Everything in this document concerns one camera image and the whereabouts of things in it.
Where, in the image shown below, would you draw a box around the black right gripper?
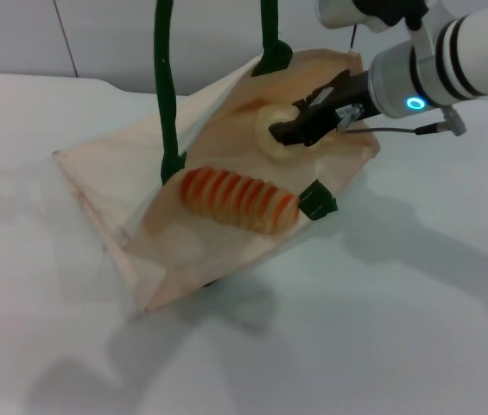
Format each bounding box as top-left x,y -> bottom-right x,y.
267,68 -> 383,149

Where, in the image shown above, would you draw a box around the round pale egg yolk pastry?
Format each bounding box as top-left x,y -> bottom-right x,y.
255,103 -> 314,163

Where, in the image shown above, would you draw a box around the orange striped long bread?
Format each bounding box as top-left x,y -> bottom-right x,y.
181,168 -> 301,237

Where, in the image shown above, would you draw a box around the beige tote bag green handles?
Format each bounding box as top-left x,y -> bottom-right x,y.
51,0 -> 381,320

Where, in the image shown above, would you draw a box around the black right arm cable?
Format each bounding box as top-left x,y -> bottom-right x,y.
337,106 -> 469,138

